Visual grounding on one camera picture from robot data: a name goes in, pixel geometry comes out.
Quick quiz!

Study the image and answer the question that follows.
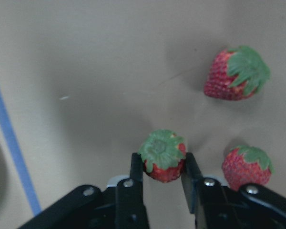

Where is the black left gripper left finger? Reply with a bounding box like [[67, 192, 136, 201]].
[[130, 153, 143, 183]]

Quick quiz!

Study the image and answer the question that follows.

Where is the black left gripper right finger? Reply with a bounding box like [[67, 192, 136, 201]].
[[181, 152, 203, 214]]

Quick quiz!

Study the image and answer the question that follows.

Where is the red strawberry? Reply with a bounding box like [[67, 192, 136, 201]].
[[204, 45, 270, 101], [138, 129, 186, 183], [222, 145, 274, 191]]

